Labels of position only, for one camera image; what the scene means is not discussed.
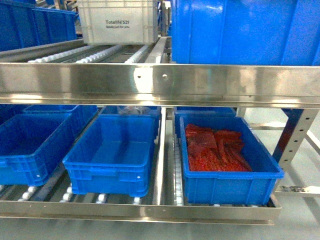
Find red bagged parts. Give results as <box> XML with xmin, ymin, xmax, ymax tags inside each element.
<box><xmin>185</xmin><ymin>124</ymin><xmax>252</xmax><ymax>172</ymax></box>

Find blue plastic bin front middle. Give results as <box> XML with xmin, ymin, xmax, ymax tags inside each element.
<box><xmin>63</xmin><ymin>114</ymin><xmax>156</xmax><ymax>197</ymax></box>

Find blue plastic bin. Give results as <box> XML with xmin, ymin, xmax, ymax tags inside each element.
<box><xmin>179</xmin><ymin>115</ymin><xmax>284</xmax><ymax>205</ymax></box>
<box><xmin>63</xmin><ymin>114</ymin><xmax>156</xmax><ymax>197</ymax></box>
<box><xmin>0</xmin><ymin>113</ymin><xmax>74</xmax><ymax>186</ymax></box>

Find blue plastic bin front right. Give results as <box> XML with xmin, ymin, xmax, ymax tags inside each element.
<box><xmin>179</xmin><ymin>115</ymin><xmax>284</xmax><ymax>205</ymax></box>

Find stainless steel flow rack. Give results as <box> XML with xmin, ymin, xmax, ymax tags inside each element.
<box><xmin>0</xmin><ymin>37</ymin><xmax>320</xmax><ymax>225</ymax></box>

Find grey Totelife plastic crate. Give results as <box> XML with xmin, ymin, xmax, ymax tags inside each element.
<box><xmin>77</xmin><ymin>0</ymin><xmax>158</xmax><ymax>45</ymax></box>

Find blue plastic bin front left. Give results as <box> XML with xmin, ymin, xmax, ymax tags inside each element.
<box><xmin>0</xmin><ymin>113</ymin><xmax>74</xmax><ymax>186</ymax></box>

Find large blue crate upper right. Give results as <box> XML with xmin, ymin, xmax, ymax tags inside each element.
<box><xmin>171</xmin><ymin>0</ymin><xmax>320</xmax><ymax>66</ymax></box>

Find large blue crate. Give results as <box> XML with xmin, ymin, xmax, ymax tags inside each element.
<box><xmin>0</xmin><ymin>0</ymin><xmax>77</xmax><ymax>51</ymax></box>
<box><xmin>171</xmin><ymin>0</ymin><xmax>320</xmax><ymax>66</ymax></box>

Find large blue crate upper left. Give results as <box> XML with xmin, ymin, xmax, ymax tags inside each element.
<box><xmin>0</xmin><ymin>0</ymin><xmax>77</xmax><ymax>51</ymax></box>

